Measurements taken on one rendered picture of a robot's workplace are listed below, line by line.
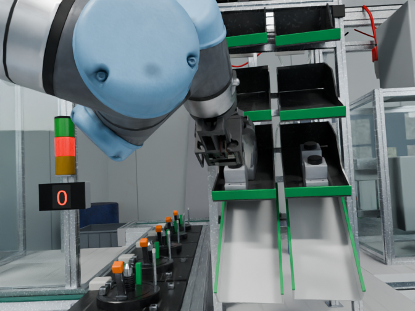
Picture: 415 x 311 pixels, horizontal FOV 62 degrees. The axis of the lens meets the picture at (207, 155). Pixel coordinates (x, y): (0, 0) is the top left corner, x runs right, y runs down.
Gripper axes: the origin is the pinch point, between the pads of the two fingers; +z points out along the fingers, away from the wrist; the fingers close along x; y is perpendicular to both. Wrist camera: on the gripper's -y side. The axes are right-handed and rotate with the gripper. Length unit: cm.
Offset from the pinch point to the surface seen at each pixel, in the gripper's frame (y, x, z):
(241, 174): 1.9, 1.4, 6.1
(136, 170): -189, -202, 385
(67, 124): -16.3, -44.8, 9.4
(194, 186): -140, -98, 344
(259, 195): 5.8, 4.6, 8.1
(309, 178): 1.9, 14.8, 9.7
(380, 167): -30, 48, 75
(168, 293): 22.9, -18.2, 25.2
